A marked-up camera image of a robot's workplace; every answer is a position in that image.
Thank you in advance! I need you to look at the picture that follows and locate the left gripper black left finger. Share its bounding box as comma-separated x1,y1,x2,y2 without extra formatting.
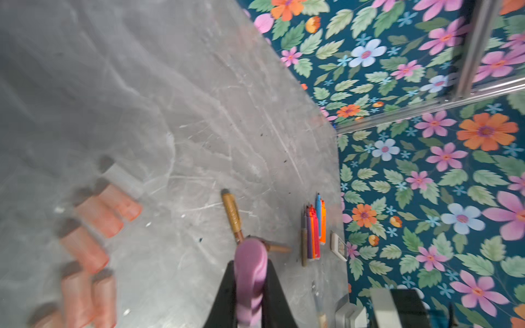
203,260,238,328

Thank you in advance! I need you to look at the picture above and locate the red orange marker pen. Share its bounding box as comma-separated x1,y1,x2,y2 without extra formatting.
313,209,321,259

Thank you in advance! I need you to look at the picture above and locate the blue marker pen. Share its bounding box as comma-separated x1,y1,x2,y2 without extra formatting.
315,194,323,241

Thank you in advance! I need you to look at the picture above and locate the aluminium frame post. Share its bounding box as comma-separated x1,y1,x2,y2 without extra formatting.
451,0,503,101

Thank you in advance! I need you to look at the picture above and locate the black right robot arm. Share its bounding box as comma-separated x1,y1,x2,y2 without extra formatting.
370,288,459,328

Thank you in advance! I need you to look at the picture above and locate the yellow orange marker pen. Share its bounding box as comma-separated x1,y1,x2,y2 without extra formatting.
320,200,328,245

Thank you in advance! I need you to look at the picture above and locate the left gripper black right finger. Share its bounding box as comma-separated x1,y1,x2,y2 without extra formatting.
261,260,298,328

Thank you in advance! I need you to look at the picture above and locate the white flat box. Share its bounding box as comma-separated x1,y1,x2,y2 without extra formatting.
334,295,368,328

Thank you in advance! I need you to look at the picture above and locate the purple marker pen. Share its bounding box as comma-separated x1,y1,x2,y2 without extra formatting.
305,206,313,260

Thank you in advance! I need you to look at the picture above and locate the pink lilac marker pen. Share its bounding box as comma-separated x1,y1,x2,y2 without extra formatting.
311,281,328,328

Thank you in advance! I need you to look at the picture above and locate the dark brown marker pen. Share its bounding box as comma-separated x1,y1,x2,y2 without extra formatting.
248,235,292,254

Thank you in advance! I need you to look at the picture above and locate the white remote control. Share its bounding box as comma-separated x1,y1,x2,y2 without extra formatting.
330,232,347,262

